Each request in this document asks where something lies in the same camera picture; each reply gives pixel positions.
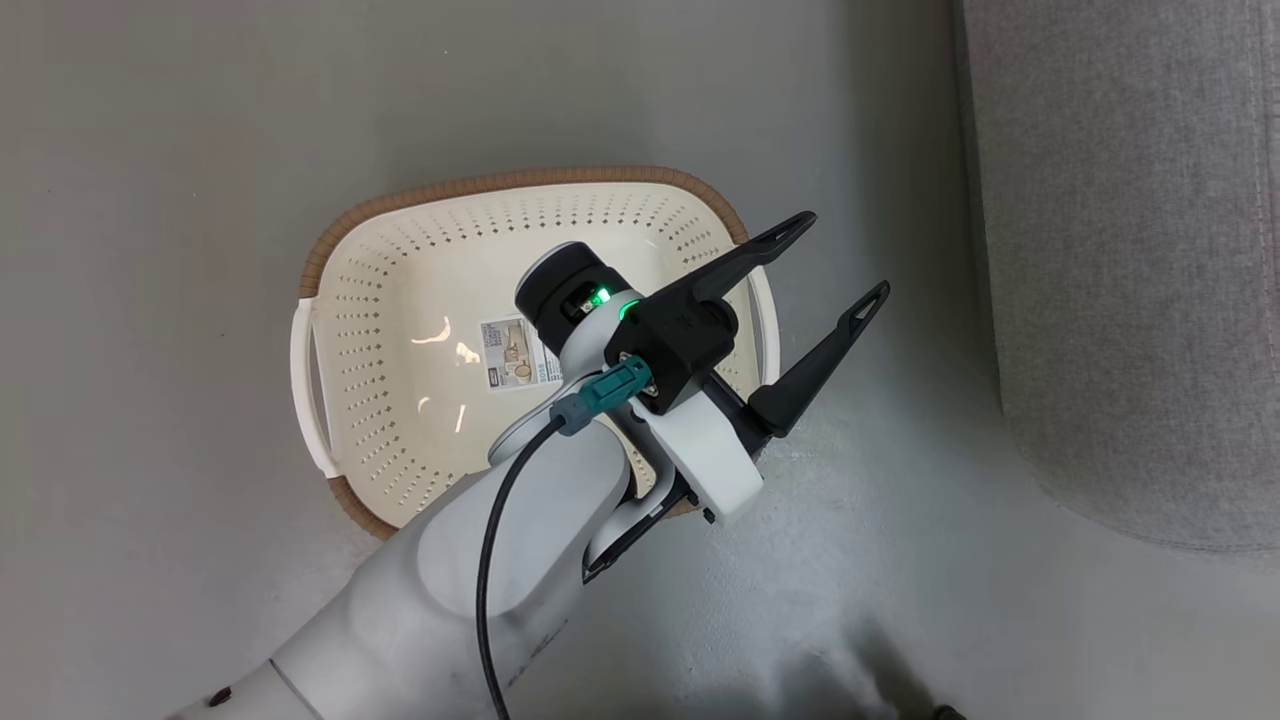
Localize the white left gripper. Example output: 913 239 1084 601
620 210 891 526

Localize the cream perforated laundry basket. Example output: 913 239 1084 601
290 166 783 542

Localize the paper product label sticker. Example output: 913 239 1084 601
479 316 564 393

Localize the teal cable connector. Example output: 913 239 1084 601
549 360 656 437

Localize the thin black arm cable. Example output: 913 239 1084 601
475 418 566 720

